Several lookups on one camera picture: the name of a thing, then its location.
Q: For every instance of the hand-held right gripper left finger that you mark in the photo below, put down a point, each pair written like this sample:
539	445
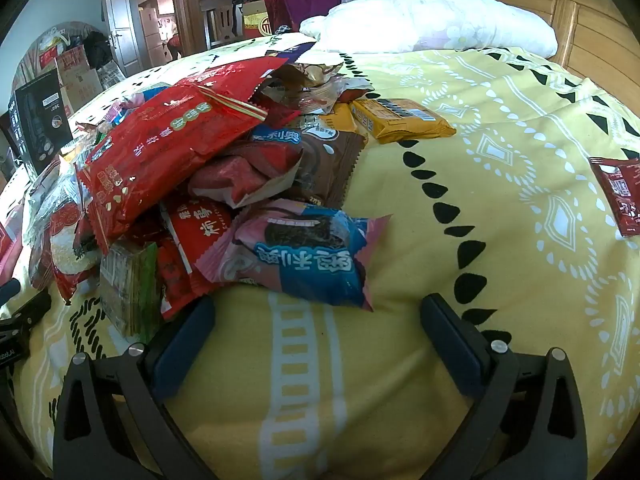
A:
185	345

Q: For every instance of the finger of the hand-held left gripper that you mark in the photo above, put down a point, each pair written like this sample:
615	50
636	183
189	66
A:
30	307
9	291

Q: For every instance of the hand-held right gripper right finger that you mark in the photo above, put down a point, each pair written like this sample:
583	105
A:
450	345

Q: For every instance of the pink blue cookie packet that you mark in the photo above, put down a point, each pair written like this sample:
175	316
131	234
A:
300	255

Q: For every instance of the clear rice cracker packet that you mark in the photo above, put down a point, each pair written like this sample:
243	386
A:
65	240

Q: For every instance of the green cracker packet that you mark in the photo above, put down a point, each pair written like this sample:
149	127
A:
130	285

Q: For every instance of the yellow patterned bedsheet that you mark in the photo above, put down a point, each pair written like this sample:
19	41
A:
500	270

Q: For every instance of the red white-lettered snack packet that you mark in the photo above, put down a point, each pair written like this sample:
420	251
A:
195	230

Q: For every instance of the black box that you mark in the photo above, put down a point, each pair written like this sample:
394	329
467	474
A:
40	120

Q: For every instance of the dark red snack packet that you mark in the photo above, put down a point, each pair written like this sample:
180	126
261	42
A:
240	175

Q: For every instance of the large red snack bag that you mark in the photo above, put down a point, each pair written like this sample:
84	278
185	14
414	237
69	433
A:
165	160

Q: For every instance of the pile of mixed snack packets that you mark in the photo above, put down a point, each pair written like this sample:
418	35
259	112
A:
100	125

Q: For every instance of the brown snack packet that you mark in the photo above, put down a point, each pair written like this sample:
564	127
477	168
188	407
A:
330	170

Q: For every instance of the pile of cardboard boxes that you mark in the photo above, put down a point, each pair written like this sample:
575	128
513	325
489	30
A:
75	80

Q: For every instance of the small red sachet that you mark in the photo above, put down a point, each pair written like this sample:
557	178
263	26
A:
620	195

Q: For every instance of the yellow snack packet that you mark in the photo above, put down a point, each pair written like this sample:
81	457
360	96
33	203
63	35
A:
400	120

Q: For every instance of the orange snack packet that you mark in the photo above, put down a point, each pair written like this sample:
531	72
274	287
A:
337	122

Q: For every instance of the black bag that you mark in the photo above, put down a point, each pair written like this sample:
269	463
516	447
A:
97	50

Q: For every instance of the gold foil snack wrappers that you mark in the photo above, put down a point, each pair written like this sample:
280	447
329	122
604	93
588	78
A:
310	85

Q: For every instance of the wooden door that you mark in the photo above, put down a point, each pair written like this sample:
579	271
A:
122	15

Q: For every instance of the purple white snack packet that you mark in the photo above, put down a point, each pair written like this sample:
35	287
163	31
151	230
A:
287	50

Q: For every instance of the white pillow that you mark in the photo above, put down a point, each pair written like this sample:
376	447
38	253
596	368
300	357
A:
435	25

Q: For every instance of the wooden chair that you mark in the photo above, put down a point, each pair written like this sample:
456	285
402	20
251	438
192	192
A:
220	20

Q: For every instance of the red gift box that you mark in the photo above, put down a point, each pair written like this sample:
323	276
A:
257	22

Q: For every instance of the wooden bookshelf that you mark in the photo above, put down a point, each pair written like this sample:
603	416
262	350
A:
190	0

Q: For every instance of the wooden headboard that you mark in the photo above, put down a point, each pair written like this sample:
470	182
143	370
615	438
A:
600	35

